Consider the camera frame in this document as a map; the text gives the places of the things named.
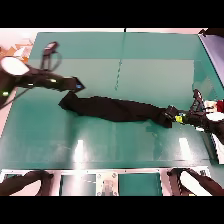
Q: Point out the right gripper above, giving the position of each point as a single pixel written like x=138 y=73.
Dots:
x=172 y=116

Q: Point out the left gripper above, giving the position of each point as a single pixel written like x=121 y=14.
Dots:
x=74 y=84

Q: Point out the black garment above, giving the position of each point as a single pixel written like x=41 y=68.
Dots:
x=113 y=109

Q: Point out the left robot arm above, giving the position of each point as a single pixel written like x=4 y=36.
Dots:
x=13 y=66

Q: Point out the white garment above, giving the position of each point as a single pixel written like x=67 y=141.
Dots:
x=210 y=105

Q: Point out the red garment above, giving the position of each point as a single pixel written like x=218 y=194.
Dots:
x=220 y=106

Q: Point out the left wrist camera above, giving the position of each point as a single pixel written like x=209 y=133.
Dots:
x=49 y=50

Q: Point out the silver frame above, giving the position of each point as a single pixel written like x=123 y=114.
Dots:
x=106 y=183

